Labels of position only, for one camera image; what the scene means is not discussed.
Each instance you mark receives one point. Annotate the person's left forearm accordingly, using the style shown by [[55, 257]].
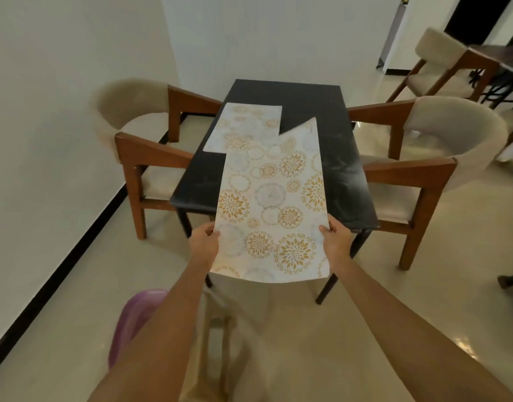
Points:
[[160, 339]]

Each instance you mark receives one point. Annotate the person's left hand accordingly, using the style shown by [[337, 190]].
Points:
[[204, 247]]

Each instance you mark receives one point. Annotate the floral patterned placemat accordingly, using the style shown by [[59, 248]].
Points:
[[273, 213]]

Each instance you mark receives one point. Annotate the dark marble folding table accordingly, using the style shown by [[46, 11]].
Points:
[[507, 58]]

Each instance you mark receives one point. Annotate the black marble table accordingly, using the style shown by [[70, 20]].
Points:
[[340, 163]]

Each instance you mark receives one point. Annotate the black door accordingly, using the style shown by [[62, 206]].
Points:
[[470, 16]]

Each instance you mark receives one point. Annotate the person's right hand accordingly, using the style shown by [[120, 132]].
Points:
[[338, 244]]

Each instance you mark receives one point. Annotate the purple plastic basket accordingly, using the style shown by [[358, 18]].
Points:
[[130, 318]]

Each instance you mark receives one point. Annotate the person's right forearm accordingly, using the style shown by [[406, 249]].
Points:
[[407, 330]]

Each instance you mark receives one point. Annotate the beige stool with patterned top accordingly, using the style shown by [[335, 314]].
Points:
[[239, 129]]

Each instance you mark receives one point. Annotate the beige plastic stool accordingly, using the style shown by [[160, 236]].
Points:
[[216, 330]]

